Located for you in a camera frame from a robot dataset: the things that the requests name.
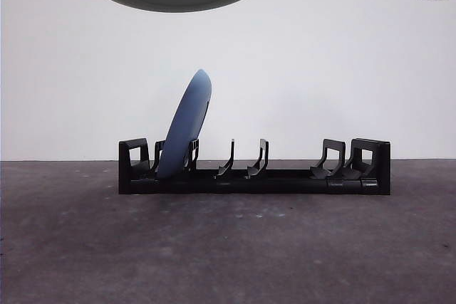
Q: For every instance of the blue plate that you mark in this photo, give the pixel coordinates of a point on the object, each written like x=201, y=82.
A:
x=189, y=122

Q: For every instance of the black plate rack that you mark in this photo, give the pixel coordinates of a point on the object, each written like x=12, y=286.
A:
x=285, y=184

